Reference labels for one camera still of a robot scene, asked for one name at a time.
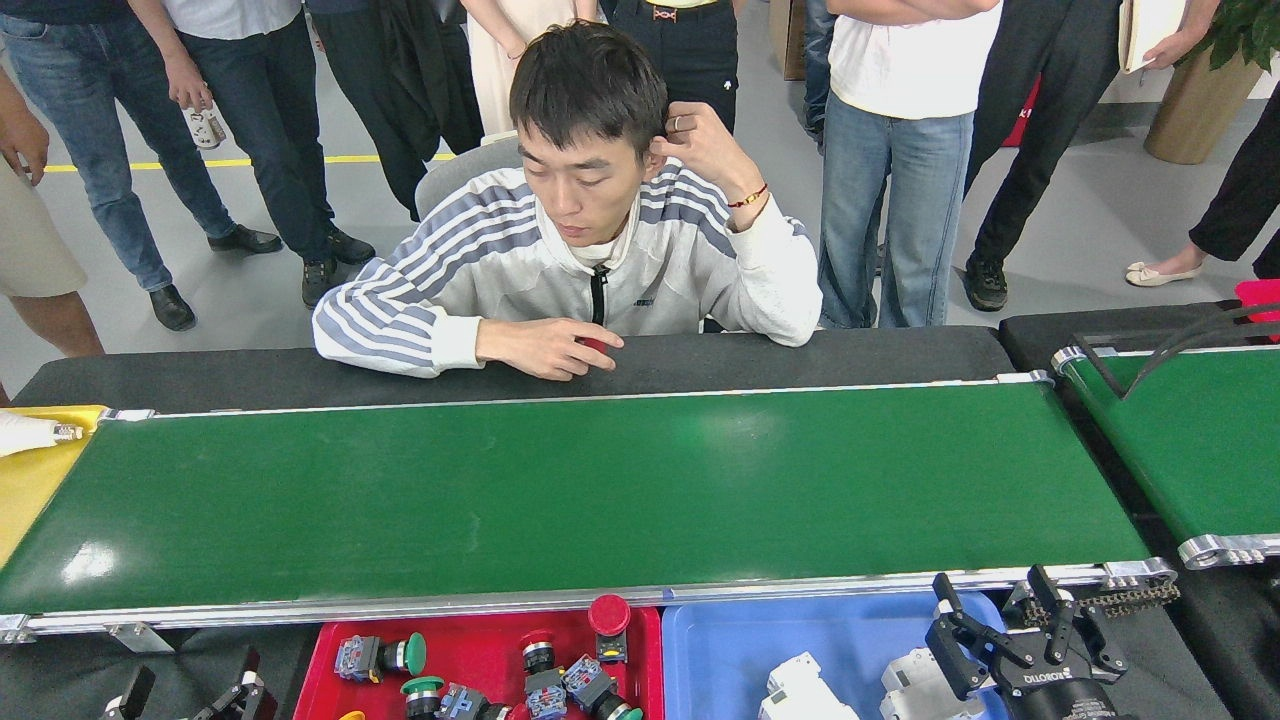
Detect green push button switch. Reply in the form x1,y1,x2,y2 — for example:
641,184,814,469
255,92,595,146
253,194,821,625
400,675,447,720
563,654,645,720
334,631,428,685

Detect blue plastic tray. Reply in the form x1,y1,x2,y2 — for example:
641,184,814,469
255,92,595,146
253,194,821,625
662,590,1011,720

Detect seated person's right hand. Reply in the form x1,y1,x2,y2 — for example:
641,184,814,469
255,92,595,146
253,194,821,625
478,318,623,381

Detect white light bulb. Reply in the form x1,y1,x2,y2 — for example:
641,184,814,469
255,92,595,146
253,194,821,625
0,412,84,459

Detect green feeder conveyor belt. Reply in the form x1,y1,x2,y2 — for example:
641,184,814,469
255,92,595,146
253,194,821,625
1050,343,1280,571

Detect tan plant pot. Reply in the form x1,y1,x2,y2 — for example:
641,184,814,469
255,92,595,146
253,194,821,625
1143,45,1263,166

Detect green plant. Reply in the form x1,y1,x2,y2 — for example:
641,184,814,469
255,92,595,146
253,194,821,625
1185,0,1280,71

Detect long green conveyor belt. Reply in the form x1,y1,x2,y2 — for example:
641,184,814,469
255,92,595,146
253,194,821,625
0,370,1179,646

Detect grey chair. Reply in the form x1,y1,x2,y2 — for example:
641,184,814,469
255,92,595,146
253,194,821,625
414,133,526,219

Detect red bin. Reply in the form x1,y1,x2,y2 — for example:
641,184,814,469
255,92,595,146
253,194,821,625
1235,279,1280,324

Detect yellow plastic tray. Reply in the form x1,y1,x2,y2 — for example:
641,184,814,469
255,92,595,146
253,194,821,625
0,405,109,566

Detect black drive chain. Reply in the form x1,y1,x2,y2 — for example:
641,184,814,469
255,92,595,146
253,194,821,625
1005,580,1181,626

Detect white circuit breaker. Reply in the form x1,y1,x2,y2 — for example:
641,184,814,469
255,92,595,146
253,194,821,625
758,651,863,720
879,647,969,720

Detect black cables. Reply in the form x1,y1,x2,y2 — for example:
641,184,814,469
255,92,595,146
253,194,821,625
1070,303,1280,399

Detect seated person's left hand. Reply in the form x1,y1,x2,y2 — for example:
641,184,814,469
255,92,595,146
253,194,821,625
650,100,751,196

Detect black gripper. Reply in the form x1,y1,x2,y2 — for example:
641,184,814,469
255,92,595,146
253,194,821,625
925,565,1129,720

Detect standing person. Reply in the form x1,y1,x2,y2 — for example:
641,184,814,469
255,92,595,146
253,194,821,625
0,0,284,333
0,65,106,406
818,0,1004,329
130,0,378,308
960,0,1223,313
305,0,486,223
600,0,741,136
800,0,836,151
460,0,601,138
1125,95,1280,289

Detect red plastic tray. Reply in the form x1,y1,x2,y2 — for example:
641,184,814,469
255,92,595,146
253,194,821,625
293,607,664,720

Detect white patterned cup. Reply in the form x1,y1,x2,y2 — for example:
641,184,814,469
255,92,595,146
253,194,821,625
183,105,228,151

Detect cardboard box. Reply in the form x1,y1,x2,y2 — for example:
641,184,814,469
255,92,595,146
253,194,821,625
768,0,807,81

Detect cream notebook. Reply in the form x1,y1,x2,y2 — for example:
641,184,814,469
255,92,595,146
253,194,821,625
1118,0,1188,74

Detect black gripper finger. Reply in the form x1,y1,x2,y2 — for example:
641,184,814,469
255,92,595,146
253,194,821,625
195,650,276,720
100,665,156,720

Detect seated person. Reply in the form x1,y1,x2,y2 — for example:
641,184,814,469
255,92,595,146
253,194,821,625
312,20,823,379

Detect red floor sign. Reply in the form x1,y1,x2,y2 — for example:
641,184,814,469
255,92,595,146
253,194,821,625
1000,75,1041,149

